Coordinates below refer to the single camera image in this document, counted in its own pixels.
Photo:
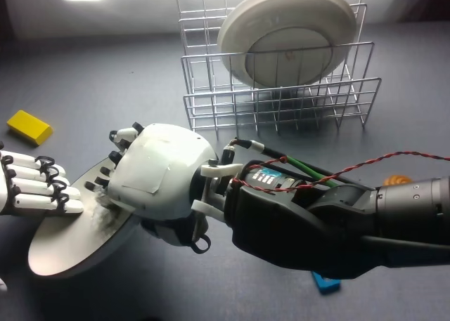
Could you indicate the orange swirl cookie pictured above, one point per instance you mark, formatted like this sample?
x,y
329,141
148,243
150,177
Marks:
x,y
397,180

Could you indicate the yellow rectangular block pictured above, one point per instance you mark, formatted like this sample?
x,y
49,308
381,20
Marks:
x,y
30,127

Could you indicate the white backdrop cloth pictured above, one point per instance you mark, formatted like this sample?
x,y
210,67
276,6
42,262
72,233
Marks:
x,y
88,19

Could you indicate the white plate with smudged centre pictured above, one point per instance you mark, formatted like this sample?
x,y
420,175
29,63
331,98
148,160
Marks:
x,y
281,22

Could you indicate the blue block with two holes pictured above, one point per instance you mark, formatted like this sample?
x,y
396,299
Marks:
x,y
327,285

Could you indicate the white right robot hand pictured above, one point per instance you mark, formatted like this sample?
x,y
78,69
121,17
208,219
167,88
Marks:
x,y
158,173

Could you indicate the white plate with dark rim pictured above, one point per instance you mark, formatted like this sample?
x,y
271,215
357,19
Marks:
x,y
67,243

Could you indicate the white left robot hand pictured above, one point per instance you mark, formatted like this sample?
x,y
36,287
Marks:
x,y
28,187

